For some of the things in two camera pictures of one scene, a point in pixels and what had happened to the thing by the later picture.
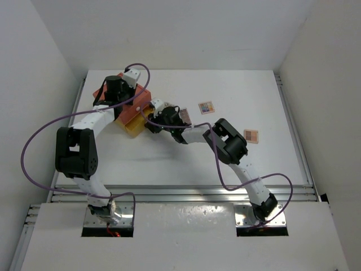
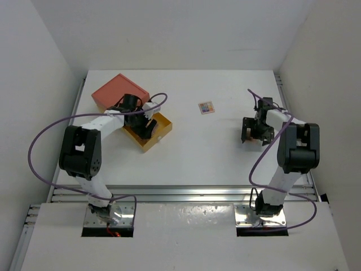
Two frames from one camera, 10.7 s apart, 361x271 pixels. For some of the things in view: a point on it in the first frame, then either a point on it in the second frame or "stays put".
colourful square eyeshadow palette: (206, 108) stays put
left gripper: (131, 89) to (142, 131)
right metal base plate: (245, 217) stays put
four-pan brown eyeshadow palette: (251, 136) stays put
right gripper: (155, 118) to (268, 136)
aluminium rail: (178, 194) stays put
